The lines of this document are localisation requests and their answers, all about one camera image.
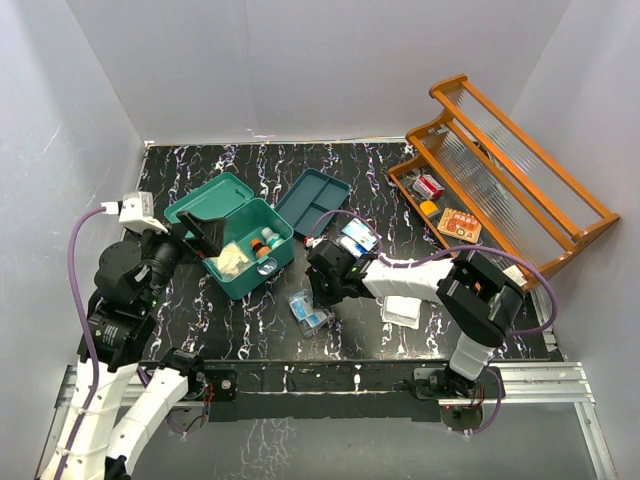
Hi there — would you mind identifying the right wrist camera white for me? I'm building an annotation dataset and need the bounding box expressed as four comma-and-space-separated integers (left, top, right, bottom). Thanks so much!
304, 237, 323, 249

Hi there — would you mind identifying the beige bandage bag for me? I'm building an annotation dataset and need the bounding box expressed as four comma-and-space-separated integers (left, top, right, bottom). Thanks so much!
209, 241, 252, 282

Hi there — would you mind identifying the red white small box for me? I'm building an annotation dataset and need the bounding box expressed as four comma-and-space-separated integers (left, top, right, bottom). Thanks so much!
412, 174, 445, 201

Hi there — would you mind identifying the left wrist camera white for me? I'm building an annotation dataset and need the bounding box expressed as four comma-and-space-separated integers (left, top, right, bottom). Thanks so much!
100, 191, 168, 234

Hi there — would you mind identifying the white gauze pack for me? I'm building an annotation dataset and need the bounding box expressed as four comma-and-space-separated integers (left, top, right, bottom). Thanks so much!
381, 296, 422, 330

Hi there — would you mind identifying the brown medicine bottle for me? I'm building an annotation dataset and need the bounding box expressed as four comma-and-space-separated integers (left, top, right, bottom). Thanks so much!
250, 238, 271, 259

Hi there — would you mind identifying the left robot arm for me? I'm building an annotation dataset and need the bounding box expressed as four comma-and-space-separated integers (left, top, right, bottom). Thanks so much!
38, 203, 226, 479

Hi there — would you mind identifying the white label box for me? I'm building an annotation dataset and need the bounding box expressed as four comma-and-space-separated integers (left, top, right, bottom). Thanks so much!
503, 265, 528, 288

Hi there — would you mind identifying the orange wooden shelf rack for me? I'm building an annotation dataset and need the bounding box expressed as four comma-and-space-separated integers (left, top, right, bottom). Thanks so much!
388, 74, 620, 279

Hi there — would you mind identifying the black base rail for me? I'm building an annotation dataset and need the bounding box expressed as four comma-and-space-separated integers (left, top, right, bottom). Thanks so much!
149, 357, 506, 424

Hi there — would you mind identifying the blue white medicine box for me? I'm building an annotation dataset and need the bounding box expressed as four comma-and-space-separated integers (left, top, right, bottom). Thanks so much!
339, 236, 368, 258

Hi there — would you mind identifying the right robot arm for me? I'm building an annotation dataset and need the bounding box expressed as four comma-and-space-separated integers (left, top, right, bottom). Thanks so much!
305, 238, 524, 398

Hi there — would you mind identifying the white medicine bottle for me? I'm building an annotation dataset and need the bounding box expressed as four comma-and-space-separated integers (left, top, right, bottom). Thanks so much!
261, 227, 284, 249

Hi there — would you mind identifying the yellow small block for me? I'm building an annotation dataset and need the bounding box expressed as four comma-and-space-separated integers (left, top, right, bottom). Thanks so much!
419, 201, 441, 219

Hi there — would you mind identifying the blue mask clear bag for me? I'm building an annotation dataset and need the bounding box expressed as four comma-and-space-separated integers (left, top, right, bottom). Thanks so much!
289, 290, 331, 338

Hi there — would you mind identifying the orange patterned card pack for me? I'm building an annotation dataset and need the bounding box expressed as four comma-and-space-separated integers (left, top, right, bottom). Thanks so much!
437, 207, 482, 244

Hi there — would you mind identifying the blue white blister card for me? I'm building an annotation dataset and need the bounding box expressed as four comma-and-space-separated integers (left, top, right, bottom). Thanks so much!
342, 218, 378, 252

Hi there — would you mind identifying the dark teal divider tray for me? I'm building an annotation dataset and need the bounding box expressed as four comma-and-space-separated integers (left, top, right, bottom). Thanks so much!
275, 168, 351, 239

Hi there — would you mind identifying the green medicine box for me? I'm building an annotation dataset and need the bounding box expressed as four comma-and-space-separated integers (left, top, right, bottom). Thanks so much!
164, 172, 294, 300

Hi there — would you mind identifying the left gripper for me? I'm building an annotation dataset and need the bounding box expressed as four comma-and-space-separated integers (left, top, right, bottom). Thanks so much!
133, 209, 226, 310

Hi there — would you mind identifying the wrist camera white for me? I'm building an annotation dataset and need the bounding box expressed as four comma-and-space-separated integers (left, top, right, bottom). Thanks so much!
304, 237, 323, 249
100, 191, 168, 234

